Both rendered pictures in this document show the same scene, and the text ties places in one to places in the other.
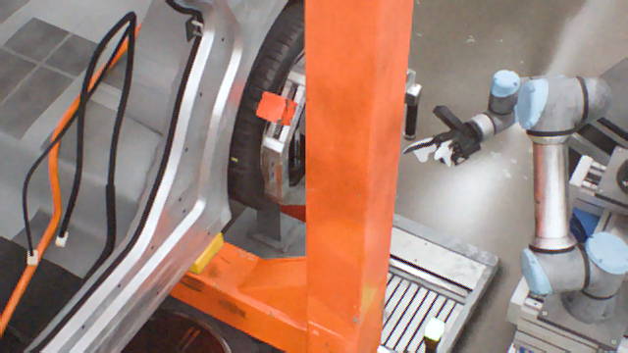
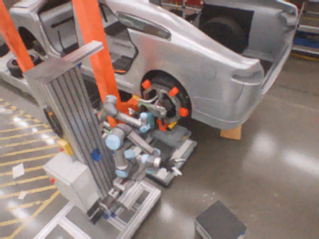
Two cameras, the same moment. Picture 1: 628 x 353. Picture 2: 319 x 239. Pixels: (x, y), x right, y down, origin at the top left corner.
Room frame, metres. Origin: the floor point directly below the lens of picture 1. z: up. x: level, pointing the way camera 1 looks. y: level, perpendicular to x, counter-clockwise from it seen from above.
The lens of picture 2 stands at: (2.47, -2.31, 2.78)
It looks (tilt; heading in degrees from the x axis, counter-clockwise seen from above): 43 degrees down; 99
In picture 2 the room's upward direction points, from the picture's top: 5 degrees counter-clockwise
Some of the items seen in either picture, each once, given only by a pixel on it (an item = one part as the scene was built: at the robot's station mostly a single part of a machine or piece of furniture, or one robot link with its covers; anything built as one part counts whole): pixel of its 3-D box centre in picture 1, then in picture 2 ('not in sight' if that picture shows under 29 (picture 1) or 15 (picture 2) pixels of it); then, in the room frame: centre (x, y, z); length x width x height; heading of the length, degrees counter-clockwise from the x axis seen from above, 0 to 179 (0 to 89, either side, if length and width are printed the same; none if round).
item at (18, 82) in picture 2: not in sight; (31, 73); (-0.87, 1.75, 0.20); 1.00 x 0.86 x 0.39; 151
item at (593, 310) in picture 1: (594, 289); not in sight; (1.50, -0.73, 0.87); 0.15 x 0.15 x 0.10
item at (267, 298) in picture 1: (241, 271); (131, 102); (1.69, 0.21, 0.69); 0.52 x 0.17 x 0.35; 61
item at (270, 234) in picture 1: (275, 212); (170, 125); (2.24, 0.14, 0.32); 0.40 x 0.30 x 0.28; 151
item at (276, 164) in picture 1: (318, 120); (161, 104); (2.15, -0.01, 0.85); 0.54 x 0.07 x 0.54; 151
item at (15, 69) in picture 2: not in sight; (25, 65); (-0.96, 1.81, 0.39); 0.66 x 0.66 x 0.24
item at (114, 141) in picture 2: not in sight; (119, 154); (1.91, -1.10, 1.19); 0.15 x 0.12 x 0.55; 77
